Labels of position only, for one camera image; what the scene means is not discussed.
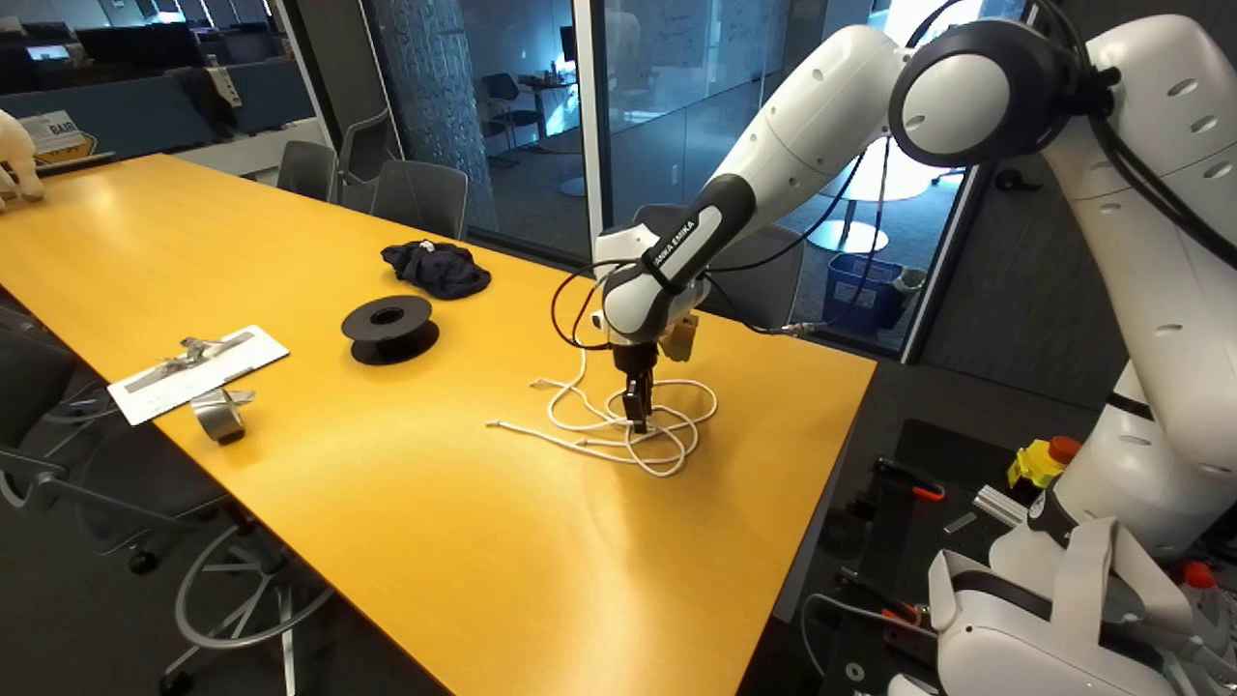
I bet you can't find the red capped item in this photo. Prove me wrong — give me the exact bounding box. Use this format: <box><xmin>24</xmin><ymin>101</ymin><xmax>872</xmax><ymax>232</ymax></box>
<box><xmin>1173</xmin><ymin>556</ymin><xmax>1226</xmax><ymax>601</ymax></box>

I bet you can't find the orange handled tool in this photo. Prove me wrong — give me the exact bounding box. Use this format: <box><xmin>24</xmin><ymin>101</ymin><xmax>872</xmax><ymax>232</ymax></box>
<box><xmin>902</xmin><ymin>475</ymin><xmax>953</xmax><ymax>510</ymax></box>

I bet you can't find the round white table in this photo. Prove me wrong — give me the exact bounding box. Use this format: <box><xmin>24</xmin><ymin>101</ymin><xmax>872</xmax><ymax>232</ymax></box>
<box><xmin>809</xmin><ymin>212</ymin><xmax>895</xmax><ymax>260</ymax></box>

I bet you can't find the white rope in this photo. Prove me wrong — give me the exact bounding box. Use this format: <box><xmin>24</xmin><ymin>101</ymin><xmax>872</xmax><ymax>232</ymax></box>
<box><xmin>525</xmin><ymin>346</ymin><xmax>721</xmax><ymax>485</ymax></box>
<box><xmin>484</xmin><ymin>372</ymin><xmax>707</xmax><ymax>485</ymax></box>

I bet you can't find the white labelled box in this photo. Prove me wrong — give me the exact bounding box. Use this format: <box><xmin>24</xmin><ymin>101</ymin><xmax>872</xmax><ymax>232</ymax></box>
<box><xmin>15</xmin><ymin>107</ymin><xmax>101</xmax><ymax>174</ymax></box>

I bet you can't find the white stuffed animal toy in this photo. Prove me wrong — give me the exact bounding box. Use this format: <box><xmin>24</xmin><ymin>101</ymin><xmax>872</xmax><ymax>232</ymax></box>
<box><xmin>0</xmin><ymin>107</ymin><xmax>51</xmax><ymax>209</ymax></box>

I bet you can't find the black cap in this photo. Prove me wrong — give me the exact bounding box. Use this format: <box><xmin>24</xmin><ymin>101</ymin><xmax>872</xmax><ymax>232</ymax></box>
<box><xmin>378</xmin><ymin>238</ymin><xmax>493</xmax><ymax>301</ymax></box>

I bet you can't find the blue plastic crate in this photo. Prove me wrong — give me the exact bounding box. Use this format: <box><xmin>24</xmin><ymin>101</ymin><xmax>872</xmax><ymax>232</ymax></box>
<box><xmin>823</xmin><ymin>252</ymin><xmax>926</xmax><ymax>346</ymax></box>

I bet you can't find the small silver metal object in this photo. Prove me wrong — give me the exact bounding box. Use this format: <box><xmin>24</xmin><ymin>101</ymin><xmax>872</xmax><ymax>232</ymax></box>
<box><xmin>189</xmin><ymin>383</ymin><xmax>257</xmax><ymax>448</ymax></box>

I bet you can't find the dark grey office chair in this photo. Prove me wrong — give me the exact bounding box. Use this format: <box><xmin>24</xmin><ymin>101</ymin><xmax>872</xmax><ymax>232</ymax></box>
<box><xmin>337</xmin><ymin>107</ymin><xmax>396</xmax><ymax>212</ymax></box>
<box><xmin>275</xmin><ymin>136</ymin><xmax>345</xmax><ymax>207</ymax></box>
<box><xmin>0</xmin><ymin>325</ymin><xmax>341</xmax><ymax>696</ymax></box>
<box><xmin>366</xmin><ymin>156</ymin><xmax>470</xmax><ymax>244</ymax></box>

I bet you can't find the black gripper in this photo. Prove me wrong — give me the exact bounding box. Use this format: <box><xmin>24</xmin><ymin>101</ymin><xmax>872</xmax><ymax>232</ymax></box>
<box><xmin>609</xmin><ymin>329</ymin><xmax>664</xmax><ymax>436</ymax></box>

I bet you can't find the white VR headset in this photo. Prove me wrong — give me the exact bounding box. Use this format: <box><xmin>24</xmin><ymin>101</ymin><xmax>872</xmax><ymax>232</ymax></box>
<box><xmin>923</xmin><ymin>513</ymin><xmax>1210</xmax><ymax>696</ymax></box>

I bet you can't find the yellow and red object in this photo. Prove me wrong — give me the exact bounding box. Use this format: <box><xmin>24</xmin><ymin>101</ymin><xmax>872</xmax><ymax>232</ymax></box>
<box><xmin>1006</xmin><ymin>432</ymin><xmax>1083</xmax><ymax>495</ymax></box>

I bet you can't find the white window mullion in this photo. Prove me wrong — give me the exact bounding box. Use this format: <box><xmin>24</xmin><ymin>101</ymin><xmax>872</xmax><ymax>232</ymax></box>
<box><xmin>572</xmin><ymin>0</ymin><xmax>609</xmax><ymax>266</ymax></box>

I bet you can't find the silver metal tool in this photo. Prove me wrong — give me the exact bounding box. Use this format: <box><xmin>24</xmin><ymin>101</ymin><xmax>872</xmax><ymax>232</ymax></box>
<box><xmin>152</xmin><ymin>333</ymin><xmax>257</xmax><ymax>386</ymax></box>

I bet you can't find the dark office desk row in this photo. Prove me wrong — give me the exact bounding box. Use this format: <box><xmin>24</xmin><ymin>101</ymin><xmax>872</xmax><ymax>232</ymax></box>
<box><xmin>0</xmin><ymin>16</ymin><xmax>322</xmax><ymax>168</ymax></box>

